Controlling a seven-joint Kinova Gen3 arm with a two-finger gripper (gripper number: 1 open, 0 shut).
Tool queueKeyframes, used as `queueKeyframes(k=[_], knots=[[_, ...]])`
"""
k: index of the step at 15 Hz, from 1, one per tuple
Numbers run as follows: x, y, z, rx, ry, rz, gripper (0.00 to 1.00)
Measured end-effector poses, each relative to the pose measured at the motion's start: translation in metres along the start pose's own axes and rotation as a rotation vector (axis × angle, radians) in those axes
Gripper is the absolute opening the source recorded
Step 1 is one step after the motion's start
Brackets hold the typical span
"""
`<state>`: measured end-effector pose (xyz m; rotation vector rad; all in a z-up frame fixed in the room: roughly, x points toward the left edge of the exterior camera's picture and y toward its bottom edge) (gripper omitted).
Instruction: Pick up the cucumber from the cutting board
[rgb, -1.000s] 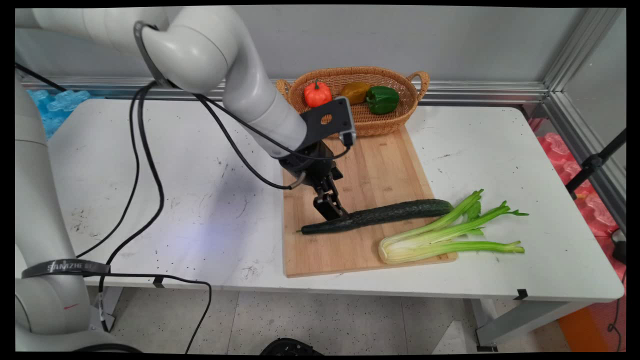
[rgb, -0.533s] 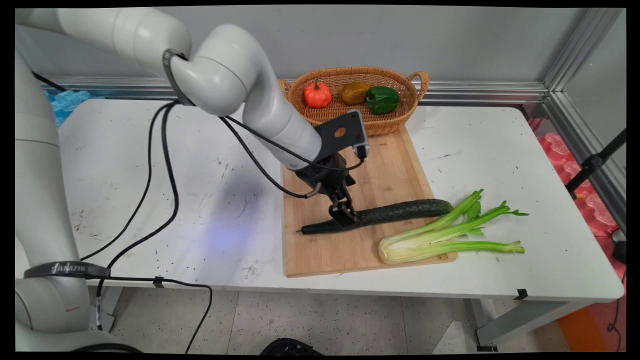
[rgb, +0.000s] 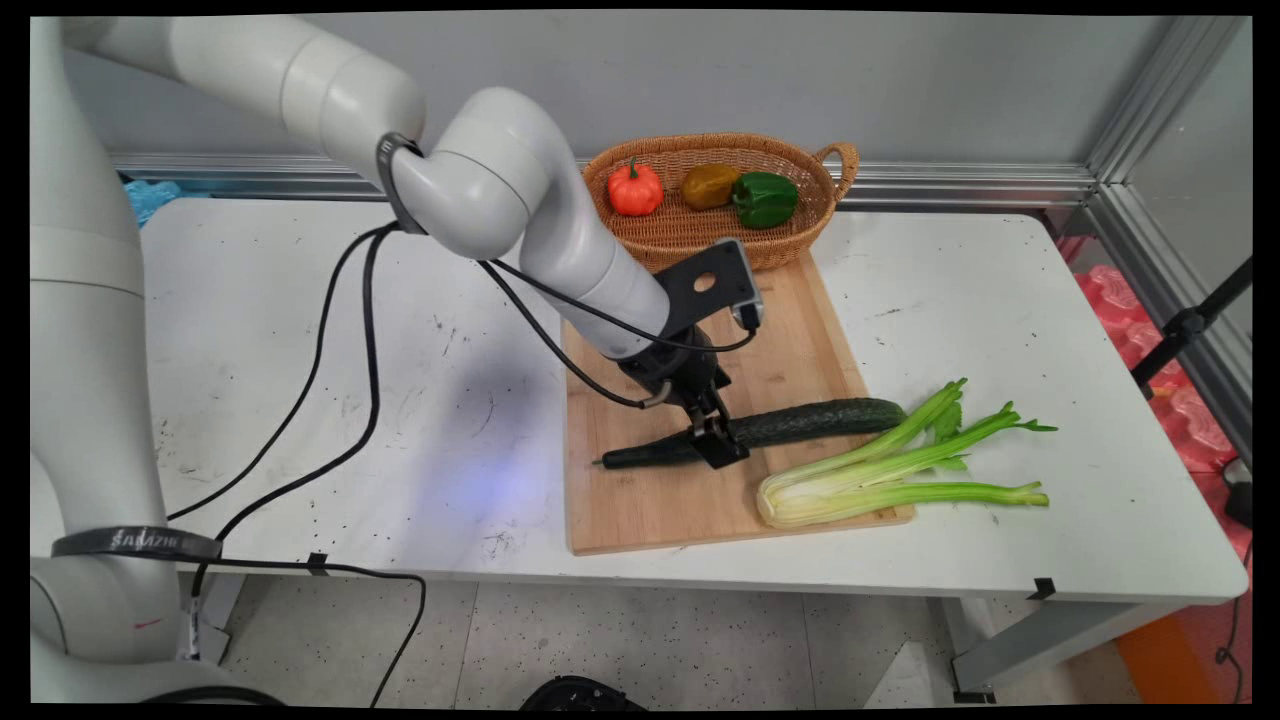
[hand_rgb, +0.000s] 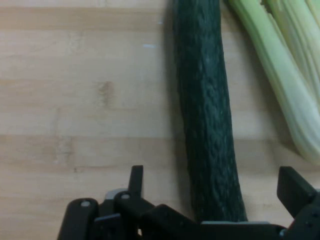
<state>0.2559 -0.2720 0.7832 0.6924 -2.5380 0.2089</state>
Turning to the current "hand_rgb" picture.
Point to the green celery bunch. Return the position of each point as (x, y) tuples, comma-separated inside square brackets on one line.
[(282, 75)]

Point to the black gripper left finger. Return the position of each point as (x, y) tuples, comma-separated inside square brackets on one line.
[(117, 220)]

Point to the wooden cutting board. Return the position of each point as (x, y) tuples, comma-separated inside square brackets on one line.
[(75, 100)]

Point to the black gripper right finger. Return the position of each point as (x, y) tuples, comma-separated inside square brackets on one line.
[(307, 207)]

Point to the dark green cucumber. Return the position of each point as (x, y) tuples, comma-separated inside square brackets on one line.
[(205, 100)]

